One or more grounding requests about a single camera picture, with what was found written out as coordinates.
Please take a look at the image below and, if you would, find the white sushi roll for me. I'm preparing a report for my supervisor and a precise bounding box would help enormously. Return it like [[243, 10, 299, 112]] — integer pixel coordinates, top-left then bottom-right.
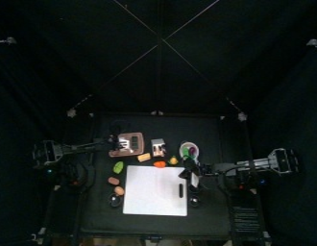
[[117, 135, 129, 149]]

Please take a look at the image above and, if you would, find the brown wooden sushi tray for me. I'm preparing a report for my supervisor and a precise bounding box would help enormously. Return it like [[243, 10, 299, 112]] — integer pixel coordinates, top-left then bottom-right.
[[108, 132, 145, 159]]

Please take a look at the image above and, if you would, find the green toy lettuce leaf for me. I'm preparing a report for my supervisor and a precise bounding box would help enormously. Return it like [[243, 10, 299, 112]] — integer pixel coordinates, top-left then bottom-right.
[[111, 160, 125, 175]]

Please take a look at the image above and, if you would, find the white bowl with green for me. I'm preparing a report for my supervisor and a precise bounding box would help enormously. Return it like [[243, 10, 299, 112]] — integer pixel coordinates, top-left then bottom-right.
[[177, 140, 202, 161]]

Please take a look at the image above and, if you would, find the small black round object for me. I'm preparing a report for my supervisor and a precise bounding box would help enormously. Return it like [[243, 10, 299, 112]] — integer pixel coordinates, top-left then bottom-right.
[[188, 195, 203, 208], [108, 193, 124, 209]]

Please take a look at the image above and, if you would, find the white cutting board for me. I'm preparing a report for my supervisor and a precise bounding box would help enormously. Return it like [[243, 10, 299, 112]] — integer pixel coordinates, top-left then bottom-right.
[[121, 164, 190, 217]]

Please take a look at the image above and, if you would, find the black plate with white text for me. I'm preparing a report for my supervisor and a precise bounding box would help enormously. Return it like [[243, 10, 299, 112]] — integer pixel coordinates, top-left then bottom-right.
[[231, 205, 260, 235]]

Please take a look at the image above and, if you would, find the thin diagonal brace cable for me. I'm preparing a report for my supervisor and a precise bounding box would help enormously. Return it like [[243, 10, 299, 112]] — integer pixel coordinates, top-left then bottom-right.
[[70, 0, 220, 113], [111, 0, 244, 117]]

